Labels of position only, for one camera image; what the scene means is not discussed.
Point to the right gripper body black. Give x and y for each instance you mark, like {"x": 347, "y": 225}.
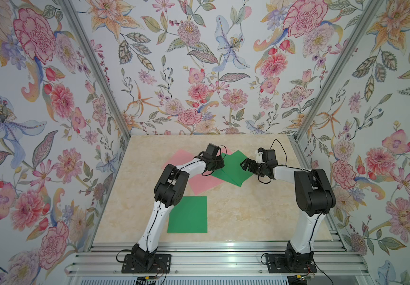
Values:
{"x": 261, "y": 168}

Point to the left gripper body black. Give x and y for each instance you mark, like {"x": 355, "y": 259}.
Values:
{"x": 215, "y": 162}

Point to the green paper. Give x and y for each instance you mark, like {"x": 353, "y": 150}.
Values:
{"x": 232, "y": 171}
{"x": 189, "y": 216}

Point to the green paper front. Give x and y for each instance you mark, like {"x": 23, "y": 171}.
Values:
{"x": 189, "y": 216}

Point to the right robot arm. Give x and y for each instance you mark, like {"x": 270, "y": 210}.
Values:
{"x": 314, "y": 197}

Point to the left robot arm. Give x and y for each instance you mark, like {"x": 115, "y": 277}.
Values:
{"x": 168, "y": 193}

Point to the pink paper middle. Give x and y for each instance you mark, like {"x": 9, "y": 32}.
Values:
{"x": 201, "y": 183}

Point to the pink paper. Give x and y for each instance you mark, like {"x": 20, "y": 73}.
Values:
{"x": 181, "y": 157}
{"x": 201, "y": 183}

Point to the pink paper left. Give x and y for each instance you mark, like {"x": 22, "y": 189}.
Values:
{"x": 181, "y": 157}

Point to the right corner aluminium post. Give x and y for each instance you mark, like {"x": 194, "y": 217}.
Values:
{"x": 358, "y": 31}

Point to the corner aluminium post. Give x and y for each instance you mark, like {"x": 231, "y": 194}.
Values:
{"x": 85, "y": 43}
{"x": 358, "y": 31}

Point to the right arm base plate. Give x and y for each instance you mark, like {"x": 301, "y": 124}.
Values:
{"x": 298, "y": 264}

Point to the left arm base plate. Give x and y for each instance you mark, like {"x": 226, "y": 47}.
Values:
{"x": 157, "y": 264}

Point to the aluminium rail frame front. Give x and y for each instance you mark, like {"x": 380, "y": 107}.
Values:
{"x": 224, "y": 263}

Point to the left corner aluminium post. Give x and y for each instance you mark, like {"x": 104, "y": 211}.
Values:
{"x": 85, "y": 43}

